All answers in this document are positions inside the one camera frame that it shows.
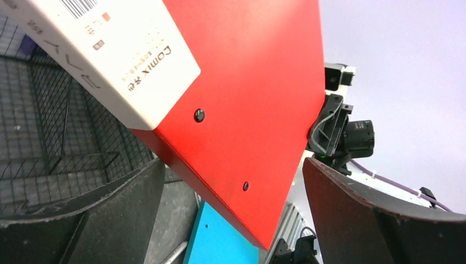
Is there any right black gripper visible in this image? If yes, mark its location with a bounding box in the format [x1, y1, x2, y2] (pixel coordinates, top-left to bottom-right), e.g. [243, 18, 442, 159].
[302, 93, 465, 263]

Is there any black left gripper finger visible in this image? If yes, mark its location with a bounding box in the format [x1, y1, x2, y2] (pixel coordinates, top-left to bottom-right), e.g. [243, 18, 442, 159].
[1, 159, 165, 263]

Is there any black wire mesh organizer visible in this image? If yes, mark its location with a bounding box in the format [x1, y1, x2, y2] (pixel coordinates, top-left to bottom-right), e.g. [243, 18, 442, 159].
[0, 14, 183, 217]

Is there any teal blue clipboard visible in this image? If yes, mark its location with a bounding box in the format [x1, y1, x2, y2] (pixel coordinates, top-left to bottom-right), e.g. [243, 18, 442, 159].
[183, 200, 259, 264]

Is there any red clipboard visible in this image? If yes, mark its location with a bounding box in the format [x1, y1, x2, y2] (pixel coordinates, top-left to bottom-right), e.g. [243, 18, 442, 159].
[0, 0, 326, 251]

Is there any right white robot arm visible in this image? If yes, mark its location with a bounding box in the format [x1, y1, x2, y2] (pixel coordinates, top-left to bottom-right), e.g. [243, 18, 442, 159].
[302, 94, 465, 263]

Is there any purple small block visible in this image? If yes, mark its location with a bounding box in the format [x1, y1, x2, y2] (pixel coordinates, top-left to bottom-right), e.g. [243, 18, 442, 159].
[19, 35, 38, 56]

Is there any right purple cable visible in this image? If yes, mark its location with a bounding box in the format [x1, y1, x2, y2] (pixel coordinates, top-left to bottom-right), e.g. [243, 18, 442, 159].
[350, 159, 454, 213]

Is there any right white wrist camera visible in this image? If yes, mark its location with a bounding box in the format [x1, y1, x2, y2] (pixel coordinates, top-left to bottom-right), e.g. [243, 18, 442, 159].
[324, 62, 356, 91]

